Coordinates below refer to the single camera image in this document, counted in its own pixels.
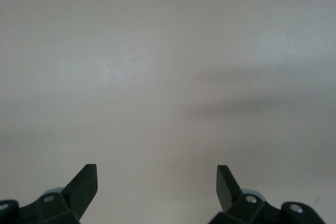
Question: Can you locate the brown table cover sheet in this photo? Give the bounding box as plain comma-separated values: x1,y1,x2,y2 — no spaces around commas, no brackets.
0,0,336,224

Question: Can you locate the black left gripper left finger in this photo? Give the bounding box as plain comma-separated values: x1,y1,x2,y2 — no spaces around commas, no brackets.
0,164,98,224

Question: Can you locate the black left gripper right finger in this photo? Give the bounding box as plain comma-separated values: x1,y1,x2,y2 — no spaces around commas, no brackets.
208,165,326,224

